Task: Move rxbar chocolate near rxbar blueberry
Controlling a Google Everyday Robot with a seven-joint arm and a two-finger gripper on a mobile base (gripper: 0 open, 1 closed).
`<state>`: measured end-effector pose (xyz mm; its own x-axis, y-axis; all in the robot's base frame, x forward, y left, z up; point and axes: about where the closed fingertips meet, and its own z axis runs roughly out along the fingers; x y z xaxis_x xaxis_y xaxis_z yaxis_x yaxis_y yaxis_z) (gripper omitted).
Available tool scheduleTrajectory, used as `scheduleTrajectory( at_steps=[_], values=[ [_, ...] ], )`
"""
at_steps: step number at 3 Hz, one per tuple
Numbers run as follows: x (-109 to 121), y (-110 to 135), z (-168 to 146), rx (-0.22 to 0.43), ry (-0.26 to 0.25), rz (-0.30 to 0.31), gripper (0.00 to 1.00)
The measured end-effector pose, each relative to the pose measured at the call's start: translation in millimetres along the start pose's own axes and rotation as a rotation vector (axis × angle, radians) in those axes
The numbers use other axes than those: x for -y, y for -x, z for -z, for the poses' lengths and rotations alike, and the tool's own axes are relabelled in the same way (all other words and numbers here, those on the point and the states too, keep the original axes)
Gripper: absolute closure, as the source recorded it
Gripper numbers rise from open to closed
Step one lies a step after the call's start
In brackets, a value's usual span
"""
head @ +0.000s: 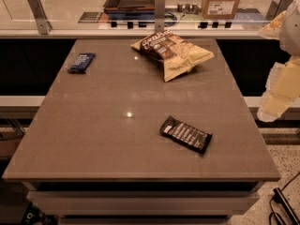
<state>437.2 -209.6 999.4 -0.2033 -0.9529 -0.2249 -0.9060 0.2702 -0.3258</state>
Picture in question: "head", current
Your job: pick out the yellow chip bag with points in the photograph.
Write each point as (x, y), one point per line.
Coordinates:
(177, 55)

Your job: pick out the black chocolate rxbar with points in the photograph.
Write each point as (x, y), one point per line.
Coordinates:
(191, 137)

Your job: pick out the black power strip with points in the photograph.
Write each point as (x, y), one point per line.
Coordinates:
(280, 198)

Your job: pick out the middle metal glass bracket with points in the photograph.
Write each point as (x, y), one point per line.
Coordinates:
(159, 15)

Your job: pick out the blue blueberry rxbar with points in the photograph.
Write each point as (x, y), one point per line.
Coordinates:
(81, 63)

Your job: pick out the right metal glass bracket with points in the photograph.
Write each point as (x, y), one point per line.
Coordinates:
(276, 7)

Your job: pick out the left metal glass bracket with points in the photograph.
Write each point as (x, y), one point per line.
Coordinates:
(43, 25)

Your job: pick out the table drawer front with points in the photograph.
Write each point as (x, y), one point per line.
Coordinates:
(143, 203)

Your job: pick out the cardboard box with label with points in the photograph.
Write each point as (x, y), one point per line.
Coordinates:
(219, 9)

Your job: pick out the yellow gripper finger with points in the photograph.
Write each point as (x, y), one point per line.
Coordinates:
(274, 29)
(282, 89)

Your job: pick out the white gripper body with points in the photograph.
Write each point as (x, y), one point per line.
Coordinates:
(291, 32)

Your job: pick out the metal glass bracket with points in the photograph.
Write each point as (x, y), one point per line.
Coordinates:
(276, 7)
(159, 15)
(43, 25)

